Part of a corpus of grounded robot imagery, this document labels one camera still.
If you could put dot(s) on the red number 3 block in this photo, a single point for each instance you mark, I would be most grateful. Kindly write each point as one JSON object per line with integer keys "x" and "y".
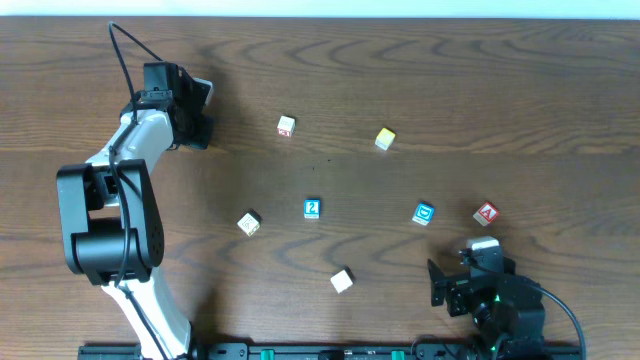
{"x": 286, "y": 126}

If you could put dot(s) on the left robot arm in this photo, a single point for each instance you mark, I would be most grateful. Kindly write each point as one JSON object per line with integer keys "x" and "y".
{"x": 111, "y": 226}

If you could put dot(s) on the blue picture block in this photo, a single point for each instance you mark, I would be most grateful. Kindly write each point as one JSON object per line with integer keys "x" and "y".
{"x": 423, "y": 214}

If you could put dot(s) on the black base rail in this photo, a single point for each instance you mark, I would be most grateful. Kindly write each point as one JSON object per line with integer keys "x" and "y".
{"x": 241, "y": 351}

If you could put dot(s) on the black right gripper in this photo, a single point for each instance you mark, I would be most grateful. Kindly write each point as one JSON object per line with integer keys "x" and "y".
{"x": 451, "y": 288}

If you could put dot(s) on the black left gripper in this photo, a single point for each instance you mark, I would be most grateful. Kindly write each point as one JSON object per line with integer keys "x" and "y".
{"x": 198, "y": 128}

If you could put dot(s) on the wooden letter K block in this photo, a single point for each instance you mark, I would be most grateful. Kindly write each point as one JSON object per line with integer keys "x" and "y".
{"x": 249, "y": 223}

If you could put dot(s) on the red letter A block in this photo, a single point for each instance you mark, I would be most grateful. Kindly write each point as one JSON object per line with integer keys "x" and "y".
{"x": 486, "y": 214}

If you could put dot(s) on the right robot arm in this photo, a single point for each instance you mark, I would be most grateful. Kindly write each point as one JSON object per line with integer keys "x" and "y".
{"x": 508, "y": 314}

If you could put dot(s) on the plain wooden block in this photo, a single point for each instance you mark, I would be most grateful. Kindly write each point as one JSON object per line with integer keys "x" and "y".
{"x": 342, "y": 280}

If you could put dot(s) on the blue number 2 block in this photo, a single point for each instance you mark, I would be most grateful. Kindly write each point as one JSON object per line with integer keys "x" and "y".
{"x": 312, "y": 208}

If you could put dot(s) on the yellow top wooden block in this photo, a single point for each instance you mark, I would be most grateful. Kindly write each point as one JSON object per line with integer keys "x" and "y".
{"x": 385, "y": 139}

